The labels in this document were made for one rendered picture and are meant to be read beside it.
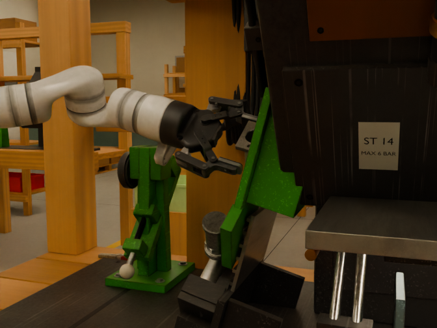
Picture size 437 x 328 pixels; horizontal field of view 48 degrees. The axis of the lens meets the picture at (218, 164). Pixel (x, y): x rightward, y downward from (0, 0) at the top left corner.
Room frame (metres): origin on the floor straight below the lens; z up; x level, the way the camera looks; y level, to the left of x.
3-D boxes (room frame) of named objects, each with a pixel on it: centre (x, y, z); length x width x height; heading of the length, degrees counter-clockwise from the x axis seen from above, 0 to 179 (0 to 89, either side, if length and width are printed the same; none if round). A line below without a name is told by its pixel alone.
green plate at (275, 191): (0.70, -0.09, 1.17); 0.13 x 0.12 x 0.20; 71
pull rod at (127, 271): (0.90, 0.17, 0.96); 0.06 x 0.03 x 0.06; 161
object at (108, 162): (9.89, 2.53, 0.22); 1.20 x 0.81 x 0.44; 164
